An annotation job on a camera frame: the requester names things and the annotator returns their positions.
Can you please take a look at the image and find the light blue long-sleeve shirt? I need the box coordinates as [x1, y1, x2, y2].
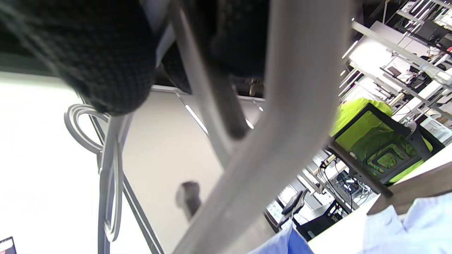
[247, 192, 452, 254]

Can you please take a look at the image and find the black computer cabinet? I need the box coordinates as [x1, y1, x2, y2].
[297, 199, 345, 240]

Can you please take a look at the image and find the black mesh office chair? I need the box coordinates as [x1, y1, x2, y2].
[327, 102, 445, 186]

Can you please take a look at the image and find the black keyboard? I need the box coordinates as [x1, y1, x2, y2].
[281, 190, 307, 216]

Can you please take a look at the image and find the grey plastic hanger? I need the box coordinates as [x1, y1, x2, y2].
[64, 0, 355, 254]

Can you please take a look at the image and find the person's right hand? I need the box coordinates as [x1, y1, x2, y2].
[0, 0, 270, 115]

